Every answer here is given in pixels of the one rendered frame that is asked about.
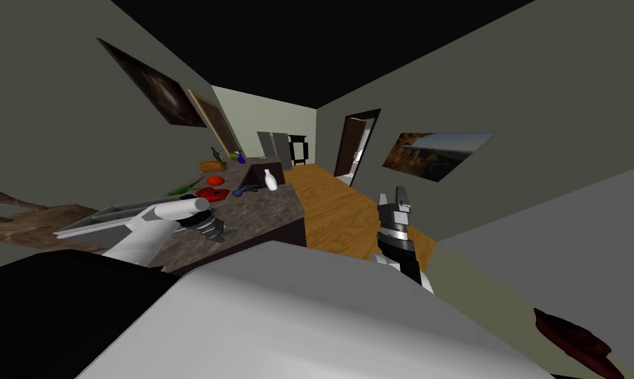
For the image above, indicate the green bottle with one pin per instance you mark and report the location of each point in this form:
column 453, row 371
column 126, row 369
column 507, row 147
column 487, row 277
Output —
column 217, row 155

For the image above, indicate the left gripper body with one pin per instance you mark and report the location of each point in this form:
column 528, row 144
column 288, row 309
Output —
column 212, row 229

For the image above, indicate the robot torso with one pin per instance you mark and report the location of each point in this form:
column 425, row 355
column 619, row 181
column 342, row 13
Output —
column 306, row 321

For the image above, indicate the grey metal sink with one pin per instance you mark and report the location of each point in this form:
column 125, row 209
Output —
column 106, row 218

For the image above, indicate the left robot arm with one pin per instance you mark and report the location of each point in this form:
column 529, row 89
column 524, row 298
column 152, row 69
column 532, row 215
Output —
column 143, row 237

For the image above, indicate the black side table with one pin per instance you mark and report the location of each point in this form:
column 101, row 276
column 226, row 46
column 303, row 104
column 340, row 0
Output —
column 299, row 150

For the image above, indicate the red plate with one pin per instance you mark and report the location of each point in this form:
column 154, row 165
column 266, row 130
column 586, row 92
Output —
column 212, row 195

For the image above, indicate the grey refrigerator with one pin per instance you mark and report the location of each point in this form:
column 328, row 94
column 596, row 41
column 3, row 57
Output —
column 273, row 150

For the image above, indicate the purple spray bottle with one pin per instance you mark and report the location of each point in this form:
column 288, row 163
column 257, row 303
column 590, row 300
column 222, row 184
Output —
column 240, row 158

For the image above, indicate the orange bread loaf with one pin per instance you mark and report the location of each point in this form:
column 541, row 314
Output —
column 212, row 166

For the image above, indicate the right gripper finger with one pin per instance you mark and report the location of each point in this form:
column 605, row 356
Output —
column 402, row 196
column 383, row 200

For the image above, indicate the green vegetable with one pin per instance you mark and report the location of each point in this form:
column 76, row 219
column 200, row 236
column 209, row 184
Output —
column 183, row 188

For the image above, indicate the red tomato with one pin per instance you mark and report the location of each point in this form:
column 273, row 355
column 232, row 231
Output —
column 215, row 181

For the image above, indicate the dark wall picture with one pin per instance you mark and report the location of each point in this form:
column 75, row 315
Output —
column 154, row 87

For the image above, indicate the dark red cushion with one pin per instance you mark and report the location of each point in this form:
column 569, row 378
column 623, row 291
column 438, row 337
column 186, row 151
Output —
column 575, row 339

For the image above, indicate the brown framed wall picture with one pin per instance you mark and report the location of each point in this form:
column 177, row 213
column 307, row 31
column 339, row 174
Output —
column 217, row 123

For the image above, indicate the white bottle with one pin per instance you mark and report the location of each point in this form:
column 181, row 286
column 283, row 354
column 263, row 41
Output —
column 270, row 181

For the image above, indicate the brown door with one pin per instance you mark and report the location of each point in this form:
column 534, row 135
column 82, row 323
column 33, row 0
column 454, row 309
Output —
column 349, row 147

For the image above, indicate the blue utensil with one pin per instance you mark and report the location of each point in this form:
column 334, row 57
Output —
column 243, row 191

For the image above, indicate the landscape wall picture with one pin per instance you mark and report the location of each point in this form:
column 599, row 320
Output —
column 433, row 152

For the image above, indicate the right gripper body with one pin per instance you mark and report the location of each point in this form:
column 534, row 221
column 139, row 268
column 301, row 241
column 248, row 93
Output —
column 394, row 217

